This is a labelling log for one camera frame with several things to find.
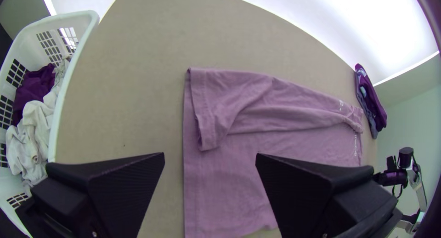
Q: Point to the white laundry basket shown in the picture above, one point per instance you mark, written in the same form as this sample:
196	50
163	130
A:
31	41

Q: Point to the heap of clothes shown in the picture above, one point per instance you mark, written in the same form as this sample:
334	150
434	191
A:
32	121

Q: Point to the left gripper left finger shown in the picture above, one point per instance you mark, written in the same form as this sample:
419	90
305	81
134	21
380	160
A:
103	193

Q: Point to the pile of folded clothes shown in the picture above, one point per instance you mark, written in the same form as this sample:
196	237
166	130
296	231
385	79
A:
370	100

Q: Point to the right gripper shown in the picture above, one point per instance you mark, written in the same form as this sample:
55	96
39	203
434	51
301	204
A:
391	178

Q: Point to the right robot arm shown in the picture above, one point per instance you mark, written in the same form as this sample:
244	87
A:
415	183

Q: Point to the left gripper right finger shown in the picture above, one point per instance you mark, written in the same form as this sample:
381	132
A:
317	196

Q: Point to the pink t-shirt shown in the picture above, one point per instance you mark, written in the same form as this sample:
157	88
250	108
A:
241	155

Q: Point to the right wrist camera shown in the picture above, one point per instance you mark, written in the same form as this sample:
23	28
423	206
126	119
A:
391	164

